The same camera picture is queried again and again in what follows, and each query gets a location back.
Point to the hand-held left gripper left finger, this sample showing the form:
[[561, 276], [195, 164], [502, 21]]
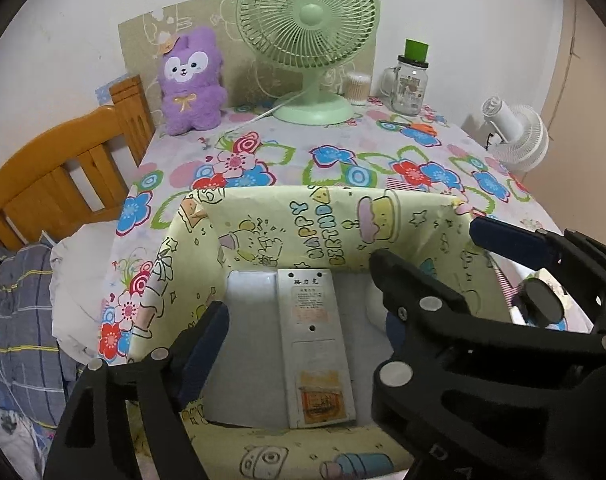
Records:
[[203, 355]]

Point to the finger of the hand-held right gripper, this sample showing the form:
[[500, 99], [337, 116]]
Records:
[[413, 285], [508, 240]]

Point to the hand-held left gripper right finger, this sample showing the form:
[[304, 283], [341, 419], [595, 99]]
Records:
[[395, 332]]

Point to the yellow cartoon storage box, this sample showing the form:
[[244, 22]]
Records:
[[303, 230]]

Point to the white remote control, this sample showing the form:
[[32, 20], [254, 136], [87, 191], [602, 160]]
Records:
[[313, 360]]

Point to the white clip fan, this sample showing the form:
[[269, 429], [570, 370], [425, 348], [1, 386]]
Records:
[[525, 135]]

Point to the white pillow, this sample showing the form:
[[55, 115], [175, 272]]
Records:
[[78, 285]]

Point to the floral tablecloth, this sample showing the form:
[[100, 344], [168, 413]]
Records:
[[293, 160]]

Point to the glass jar mug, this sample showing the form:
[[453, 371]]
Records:
[[408, 90]]

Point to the blue plaid blanket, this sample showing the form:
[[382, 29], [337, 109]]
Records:
[[18, 320]]

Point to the cotton swab container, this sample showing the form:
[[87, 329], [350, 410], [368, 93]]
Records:
[[358, 91]]

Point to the white printed cloth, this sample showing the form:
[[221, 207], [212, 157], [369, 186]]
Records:
[[13, 440]]

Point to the green cylinder cap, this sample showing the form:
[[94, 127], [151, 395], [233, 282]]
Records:
[[416, 51]]

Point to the purple plush bunny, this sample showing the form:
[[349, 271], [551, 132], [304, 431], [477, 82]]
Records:
[[190, 105]]

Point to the wooden bed headboard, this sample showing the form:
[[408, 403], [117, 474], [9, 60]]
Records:
[[33, 160]]

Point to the blue printed paper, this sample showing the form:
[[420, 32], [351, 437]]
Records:
[[103, 94]]

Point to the green desk fan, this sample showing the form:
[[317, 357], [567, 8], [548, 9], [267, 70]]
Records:
[[310, 15]]

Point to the beige printed backboard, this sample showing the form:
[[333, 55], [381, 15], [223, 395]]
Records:
[[138, 50]]

